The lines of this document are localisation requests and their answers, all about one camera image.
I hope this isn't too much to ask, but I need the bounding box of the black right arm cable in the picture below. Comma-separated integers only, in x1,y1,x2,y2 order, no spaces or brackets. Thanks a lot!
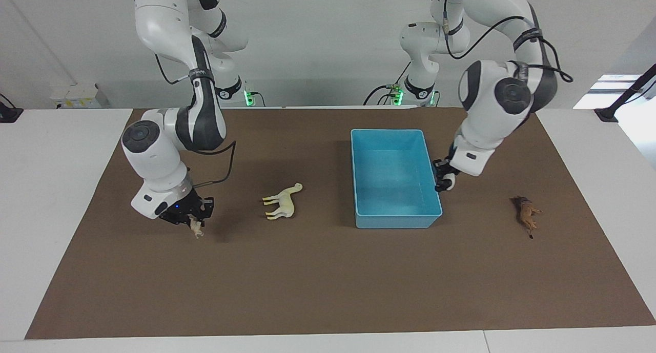
154,51,237,188

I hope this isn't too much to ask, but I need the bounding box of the light blue plastic storage box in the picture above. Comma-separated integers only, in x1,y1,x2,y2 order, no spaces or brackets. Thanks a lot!
351,129,443,230

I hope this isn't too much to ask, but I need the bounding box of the white and yellow box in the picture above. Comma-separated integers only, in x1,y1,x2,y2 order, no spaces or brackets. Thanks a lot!
50,84,103,110

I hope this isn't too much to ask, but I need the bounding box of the black angled stand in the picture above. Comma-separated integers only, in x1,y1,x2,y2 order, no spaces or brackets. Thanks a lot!
594,63,656,123

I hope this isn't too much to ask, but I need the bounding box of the black left base cable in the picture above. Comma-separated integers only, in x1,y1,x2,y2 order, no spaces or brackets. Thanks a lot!
363,61,413,107

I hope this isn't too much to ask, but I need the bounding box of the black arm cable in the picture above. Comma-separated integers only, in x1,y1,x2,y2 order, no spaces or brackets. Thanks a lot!
154,51,237,188
442,0,573,83

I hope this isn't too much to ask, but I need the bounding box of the brown table mat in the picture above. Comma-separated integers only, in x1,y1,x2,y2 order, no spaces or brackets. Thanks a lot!
25,107,656,340

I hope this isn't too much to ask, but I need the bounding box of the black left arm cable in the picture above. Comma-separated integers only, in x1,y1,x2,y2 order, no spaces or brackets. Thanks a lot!
442,0,573,83

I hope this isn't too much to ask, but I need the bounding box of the black table clamp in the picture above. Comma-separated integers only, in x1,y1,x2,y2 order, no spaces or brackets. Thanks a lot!
0,93,24,123

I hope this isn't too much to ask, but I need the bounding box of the cream llama toy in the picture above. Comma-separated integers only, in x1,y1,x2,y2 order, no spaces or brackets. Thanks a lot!
262,182,303,221

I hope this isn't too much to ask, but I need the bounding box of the brown lion toy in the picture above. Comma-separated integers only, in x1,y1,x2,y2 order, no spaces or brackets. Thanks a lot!
510,195,543,240

